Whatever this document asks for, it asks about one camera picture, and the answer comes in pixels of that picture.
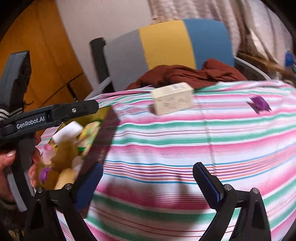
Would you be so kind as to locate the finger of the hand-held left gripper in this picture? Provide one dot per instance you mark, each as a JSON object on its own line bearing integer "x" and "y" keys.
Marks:
{"x": 76, "y": 110}

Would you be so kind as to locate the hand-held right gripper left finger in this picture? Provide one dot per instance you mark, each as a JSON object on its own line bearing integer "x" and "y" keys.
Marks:
{"x": 90, "y": 183}

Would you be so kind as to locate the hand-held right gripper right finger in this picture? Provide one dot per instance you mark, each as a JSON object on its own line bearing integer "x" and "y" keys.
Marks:
{"x": 212, "y": 185}

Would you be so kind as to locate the white foam block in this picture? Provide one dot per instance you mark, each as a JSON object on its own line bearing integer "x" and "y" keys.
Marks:
{"x": 67, "y": 132}

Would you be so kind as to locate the yellow sponge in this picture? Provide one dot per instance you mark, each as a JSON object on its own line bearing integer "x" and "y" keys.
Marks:
{"x": 66, "y": 178}
{"x": 63, "y": 155}

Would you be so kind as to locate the pink plastic item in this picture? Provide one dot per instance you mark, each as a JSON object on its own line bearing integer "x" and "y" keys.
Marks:
{"x": 48, "y": 150}

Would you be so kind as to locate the gold tin box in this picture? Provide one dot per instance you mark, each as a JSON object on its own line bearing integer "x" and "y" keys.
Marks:
{"x": 104, "y": 139}

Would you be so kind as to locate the cream cardboard box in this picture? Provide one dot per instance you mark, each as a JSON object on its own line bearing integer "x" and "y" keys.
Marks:
{"x": 172, "y": 99}

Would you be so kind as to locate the person's left hand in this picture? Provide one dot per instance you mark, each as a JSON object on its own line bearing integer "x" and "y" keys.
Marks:
{"x": 7, "y": 176}

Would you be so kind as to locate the purple packet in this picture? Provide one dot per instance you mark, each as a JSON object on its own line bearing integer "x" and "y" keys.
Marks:
{"x": 260, "y": 103}
{"x": 44, "y": 174}

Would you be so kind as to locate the black upright roll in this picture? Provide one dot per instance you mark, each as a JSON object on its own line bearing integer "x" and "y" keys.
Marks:
{"x": 98, "y": 60}

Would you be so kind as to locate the striped tablecloth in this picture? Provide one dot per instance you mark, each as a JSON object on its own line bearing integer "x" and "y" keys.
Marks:
{"x": 173, "y": 143}

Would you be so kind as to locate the wooden wardrobe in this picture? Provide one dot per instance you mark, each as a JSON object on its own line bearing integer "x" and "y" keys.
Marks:
{"x": 46, "y": 46}

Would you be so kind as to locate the grey yellow blue chair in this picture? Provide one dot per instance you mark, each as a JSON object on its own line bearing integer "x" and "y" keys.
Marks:
{"x": 166, "y": 41}

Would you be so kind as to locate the brown cloth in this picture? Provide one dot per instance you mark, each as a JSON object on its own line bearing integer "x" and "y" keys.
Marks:
{"x": 185, "y": 74}

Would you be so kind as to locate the wooden bench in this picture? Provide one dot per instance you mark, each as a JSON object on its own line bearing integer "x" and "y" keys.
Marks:
{"x": 266, "y": 62}

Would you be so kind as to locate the blue desk fan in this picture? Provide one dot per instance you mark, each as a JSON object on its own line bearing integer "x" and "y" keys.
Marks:
{"x": 289, "y": 58}

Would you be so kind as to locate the patterned beige curtain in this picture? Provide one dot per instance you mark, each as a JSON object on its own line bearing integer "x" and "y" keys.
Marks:
{"x": 254, "y": 23}

